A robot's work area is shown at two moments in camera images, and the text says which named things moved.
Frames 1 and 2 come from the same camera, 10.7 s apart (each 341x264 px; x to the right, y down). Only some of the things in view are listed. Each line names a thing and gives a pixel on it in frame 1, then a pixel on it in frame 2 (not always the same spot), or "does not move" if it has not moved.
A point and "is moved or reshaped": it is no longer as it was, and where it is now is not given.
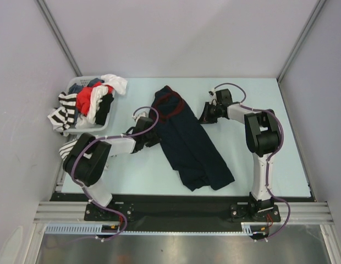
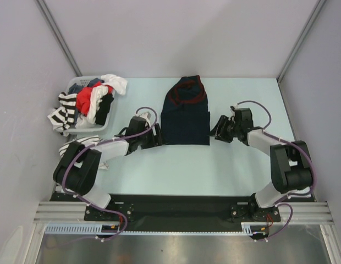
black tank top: [104, 109] does not move
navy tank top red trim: [188, 143] is moved or reshaped
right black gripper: [205, 117] -> [223, 122]
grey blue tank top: [75, 88] does not move
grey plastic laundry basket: [83, 80] does not move
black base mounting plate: [174, 213] does not move
